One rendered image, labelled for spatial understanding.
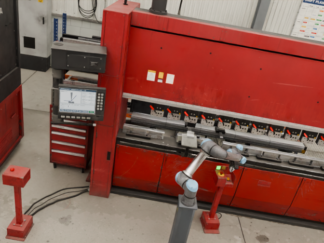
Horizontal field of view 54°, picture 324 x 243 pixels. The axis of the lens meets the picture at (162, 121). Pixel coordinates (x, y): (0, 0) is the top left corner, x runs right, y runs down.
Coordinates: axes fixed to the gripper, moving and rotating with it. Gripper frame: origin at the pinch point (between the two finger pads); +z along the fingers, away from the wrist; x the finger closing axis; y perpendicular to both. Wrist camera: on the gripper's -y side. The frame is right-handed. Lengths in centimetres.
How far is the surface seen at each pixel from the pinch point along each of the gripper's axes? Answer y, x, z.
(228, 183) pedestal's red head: -5.3, 1.0, 12.9
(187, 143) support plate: 27, 49, -14
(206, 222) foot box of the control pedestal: -13, 13, 71
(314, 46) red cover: 36, -57, -142
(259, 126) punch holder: 34, -32, -42
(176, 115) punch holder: 52, 63, -35
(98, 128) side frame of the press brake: 46, 150, -12
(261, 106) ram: 37, -28, -66
